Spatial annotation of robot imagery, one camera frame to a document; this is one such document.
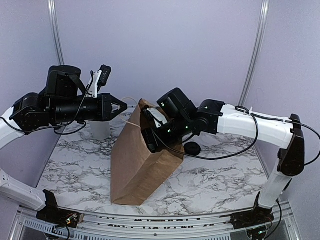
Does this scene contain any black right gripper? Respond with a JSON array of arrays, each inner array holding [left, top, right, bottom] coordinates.
[[136, 114, 193, 152]]

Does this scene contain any brown paper bag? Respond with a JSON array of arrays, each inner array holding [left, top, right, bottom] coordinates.
[[110, 98, 184, 206]]

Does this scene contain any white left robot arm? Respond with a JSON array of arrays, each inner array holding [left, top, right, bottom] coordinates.
[[0, 65, 128, 148]]

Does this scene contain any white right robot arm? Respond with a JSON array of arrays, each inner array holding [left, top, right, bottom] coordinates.
[[141, 97, 305, 224]]

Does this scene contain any white container with sachets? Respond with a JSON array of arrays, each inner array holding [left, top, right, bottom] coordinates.
[[88, 121, 111, 141]]

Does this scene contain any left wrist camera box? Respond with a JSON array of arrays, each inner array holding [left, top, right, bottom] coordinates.
[[87, 64, 112, 98]]

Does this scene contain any front aluminium rail frame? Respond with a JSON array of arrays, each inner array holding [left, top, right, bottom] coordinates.
[[8, 201, 302, 240]]

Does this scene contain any left corner aluminium post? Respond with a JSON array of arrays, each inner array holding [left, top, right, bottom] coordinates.
[[47, 0, 65, 65]]

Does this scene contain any corner aluminium post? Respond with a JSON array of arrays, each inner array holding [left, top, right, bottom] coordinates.
[[237, 0, 270, 106], [47, 0, 65, 65]]

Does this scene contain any right corner aluminium post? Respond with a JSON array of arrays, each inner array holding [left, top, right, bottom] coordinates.
[[237, 0, 270, 106]]

